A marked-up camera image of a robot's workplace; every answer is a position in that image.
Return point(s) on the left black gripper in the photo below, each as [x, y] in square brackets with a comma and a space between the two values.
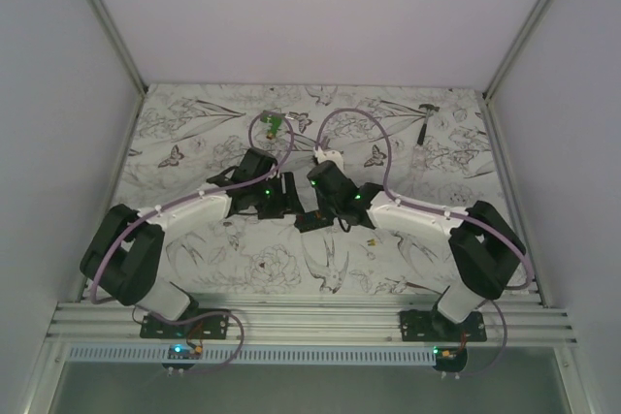
[287, 201]

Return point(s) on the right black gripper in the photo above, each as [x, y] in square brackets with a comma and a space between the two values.
[320, 206]

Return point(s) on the black fuse box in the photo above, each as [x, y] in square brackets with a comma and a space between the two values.
[313, 220]

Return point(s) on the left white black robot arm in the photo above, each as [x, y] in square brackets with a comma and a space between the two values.
[123, 258]

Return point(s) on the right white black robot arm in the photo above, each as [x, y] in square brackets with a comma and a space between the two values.
[489, 256]

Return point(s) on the green circuit board connector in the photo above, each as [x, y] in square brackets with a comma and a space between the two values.
[276, 122]

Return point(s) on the small black hammer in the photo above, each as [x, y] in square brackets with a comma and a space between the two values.
[429, 110]

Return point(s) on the floral printed table mat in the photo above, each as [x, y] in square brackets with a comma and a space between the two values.
[187, 133]

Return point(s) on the left controller board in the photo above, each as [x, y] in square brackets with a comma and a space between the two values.
[181, 358]

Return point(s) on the controller board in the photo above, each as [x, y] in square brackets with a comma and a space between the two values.
[450, 359]
[181, 358]

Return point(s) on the right controller board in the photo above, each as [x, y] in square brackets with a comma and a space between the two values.
[450, 359]

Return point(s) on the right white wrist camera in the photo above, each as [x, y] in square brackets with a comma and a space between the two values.
[322, 155]

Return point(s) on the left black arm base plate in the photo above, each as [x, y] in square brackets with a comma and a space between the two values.
[213, 327]

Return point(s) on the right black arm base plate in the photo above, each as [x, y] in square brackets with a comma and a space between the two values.
[430, 326]

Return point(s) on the slotted grey cable duct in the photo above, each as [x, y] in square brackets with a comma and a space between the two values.
[259, 354]

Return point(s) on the aluminium mounting rail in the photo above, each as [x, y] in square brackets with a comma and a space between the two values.
[520, 320]

